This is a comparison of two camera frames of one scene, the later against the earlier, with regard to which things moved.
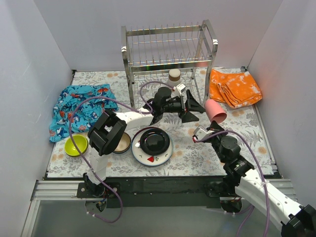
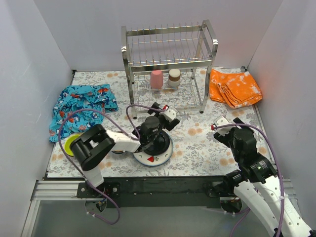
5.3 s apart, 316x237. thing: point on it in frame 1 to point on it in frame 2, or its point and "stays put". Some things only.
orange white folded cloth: [235, 89] stays put
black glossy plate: [154, 141] stays put
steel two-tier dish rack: [158, 57] stays put
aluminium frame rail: [51, 190] stays put
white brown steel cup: [174, 79] stays put
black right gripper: [215, 128] to [222, 138]
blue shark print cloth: [70, 97] stays put
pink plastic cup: [215, 111] to [156, 79]
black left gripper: [184, 106] to [160, 144]
